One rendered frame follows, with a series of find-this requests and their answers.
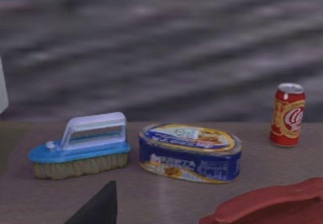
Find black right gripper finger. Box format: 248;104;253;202
64;180;118;224

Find blue scrubbing brush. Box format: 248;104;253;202
28;111;131;180

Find blue oval fish tin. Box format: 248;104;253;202
138;123;243;184

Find red soda can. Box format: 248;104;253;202
269;83;306;148

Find red plastic lid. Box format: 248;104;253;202
199;177;323;224

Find white object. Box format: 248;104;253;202
0;56;9;114

